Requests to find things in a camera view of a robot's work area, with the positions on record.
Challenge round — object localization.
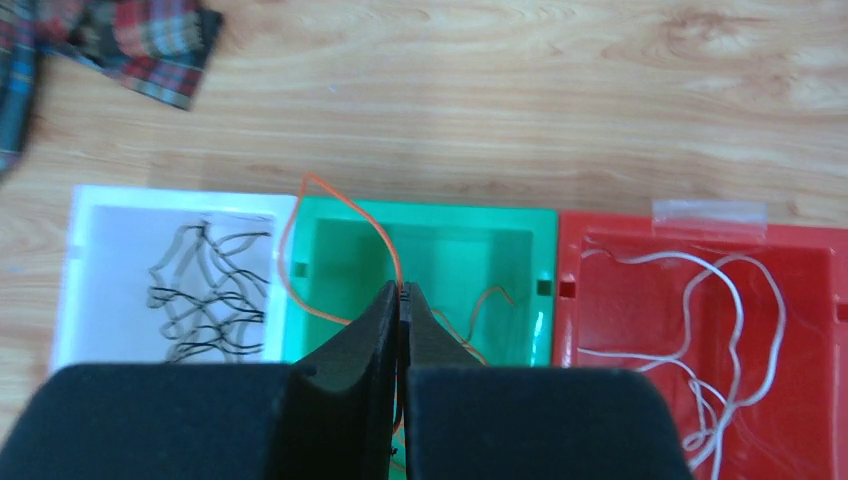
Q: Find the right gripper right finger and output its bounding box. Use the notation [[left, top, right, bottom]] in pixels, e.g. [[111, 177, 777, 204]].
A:
[[400, 282, 691, 479]]

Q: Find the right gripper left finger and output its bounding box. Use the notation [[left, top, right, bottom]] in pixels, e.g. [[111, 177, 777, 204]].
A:
[[1, 281, 399, 479]]

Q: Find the orange cable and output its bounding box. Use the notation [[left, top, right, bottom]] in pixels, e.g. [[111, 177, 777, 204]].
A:
[[276, 172, 407, 327], [430, 286, 518, 367]]

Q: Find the black cable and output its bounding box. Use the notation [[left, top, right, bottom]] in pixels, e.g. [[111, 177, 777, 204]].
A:
[[145, 215, 276, 364]]

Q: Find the white cable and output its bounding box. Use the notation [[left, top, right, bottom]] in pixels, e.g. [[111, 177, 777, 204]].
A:
[[576, 248, 788, 480]]

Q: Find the green plastic bin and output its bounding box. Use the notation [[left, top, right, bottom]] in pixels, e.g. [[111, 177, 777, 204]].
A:
[[281, 197, 558, 366]]

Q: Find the white plastic bin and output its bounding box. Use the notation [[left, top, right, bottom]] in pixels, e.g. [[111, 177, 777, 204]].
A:
[[49, 185, 295, 372]]

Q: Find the red plastic bin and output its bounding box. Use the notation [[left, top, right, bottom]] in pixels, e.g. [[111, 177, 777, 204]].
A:
[[552, 211, 847, 479]]

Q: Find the plaid cloth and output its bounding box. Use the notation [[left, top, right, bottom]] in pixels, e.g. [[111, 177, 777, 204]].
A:
[[1, 1, 224, 175]]

